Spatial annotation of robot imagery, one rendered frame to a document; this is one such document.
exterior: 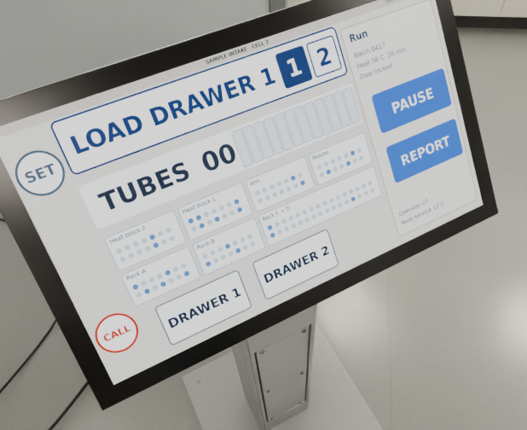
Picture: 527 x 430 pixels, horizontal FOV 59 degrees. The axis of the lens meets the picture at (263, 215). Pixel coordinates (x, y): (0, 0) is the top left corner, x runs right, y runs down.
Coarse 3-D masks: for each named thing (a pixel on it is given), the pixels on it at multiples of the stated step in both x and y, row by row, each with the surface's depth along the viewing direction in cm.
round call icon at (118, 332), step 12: (120, 312) 46; (132, 312) 47; (96, 324) 46; (108, 324) 46; (120, 324) 46; (132, 324) 47; (96, 336) 46; (108, 336) 46; (120, 336) 47; (132, 336) 47; (108, 348) 46; (120, 348) 47; (132, 348) 47
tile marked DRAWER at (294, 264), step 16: (304, 240) 51; (320, 240) 52; (272, 256) 51; (288, 256) 51; (304, 256) 52; (320, 256) 52; (336, 256) 53; (256, 272) 50; (272, 272) 51; (288, 272) 51; (304, 272) 52; (320, 272) 53; (272, 288) 51; (288, 288) 52
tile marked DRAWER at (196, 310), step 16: (208, 288) 49; (224, 288) 49; (240, 288) 50; (160, 304) 47; (176, 304) 48; (192, 304) 48; (208, 304) 49; (224, 304) 50; (240, 304) 50; (160, 320) 48; (176, 320) 48; (192, 320) 49; (208, 320) 49; (224, 320) 50; (176, 336) 48; (192, 336) 49
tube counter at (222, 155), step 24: (336, 96) 50; (264, 120) 48; (288, 120) 49; (312, 120) 50; (336, 120) 51; (360, 120) 51; (216, 144) 47; (240, 144) 48; (264, 144) 48; (288, 144) 49; (216, 168) 47; (240, 168) 48
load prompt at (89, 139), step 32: (320, 32) 49; (224, 64) 46; (256, 64) 47; (288, 64) 48; (320, 64) 49; (128, 96) 44; (160, 96) 45; (192, 96) 46; (224, 96) 46; (256, 96) 47; (64, 128) 42; (96, 128) 43; (128, 128) 44; (160, 128) 45; (192, 128) 46; (96, 160) 44
